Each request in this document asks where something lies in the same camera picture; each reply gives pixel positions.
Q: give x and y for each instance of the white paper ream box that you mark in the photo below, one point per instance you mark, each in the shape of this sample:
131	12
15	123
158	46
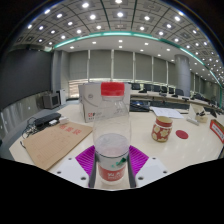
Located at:
88	103

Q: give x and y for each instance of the open red-sided cardboard box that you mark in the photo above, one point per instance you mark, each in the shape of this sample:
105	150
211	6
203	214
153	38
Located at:
218	130

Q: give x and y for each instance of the clear red-capped water bottle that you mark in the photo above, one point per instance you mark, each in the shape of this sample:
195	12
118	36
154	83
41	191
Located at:
111	133

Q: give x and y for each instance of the black electronic device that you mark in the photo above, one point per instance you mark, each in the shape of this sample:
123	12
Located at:
46	119

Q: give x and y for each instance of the white remote control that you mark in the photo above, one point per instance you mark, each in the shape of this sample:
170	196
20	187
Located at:
192	121

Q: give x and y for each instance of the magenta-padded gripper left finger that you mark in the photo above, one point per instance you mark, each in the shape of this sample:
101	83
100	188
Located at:
71	170

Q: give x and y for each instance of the red and cream mug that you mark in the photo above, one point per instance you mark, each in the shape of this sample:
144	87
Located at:
161	129

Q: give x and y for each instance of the row of black office chairs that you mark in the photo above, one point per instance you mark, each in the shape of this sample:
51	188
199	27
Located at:
156	88

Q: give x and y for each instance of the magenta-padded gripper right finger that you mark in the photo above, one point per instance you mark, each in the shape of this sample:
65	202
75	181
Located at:
150	170

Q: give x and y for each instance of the small beige open box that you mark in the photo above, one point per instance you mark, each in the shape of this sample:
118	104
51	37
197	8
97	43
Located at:
199	113

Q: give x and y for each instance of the grey CRT monitor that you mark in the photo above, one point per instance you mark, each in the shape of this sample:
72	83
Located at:
50	100

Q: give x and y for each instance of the group of ceiling lights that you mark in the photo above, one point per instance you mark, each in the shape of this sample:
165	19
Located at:
92	16

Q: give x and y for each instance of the flat round red coaster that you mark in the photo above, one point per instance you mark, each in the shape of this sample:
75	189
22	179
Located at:
182	134

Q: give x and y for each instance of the long curved conference desk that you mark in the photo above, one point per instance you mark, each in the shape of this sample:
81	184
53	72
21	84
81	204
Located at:
156	95

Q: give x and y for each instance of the brown paper envelope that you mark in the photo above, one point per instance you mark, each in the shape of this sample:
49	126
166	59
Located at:
53	141

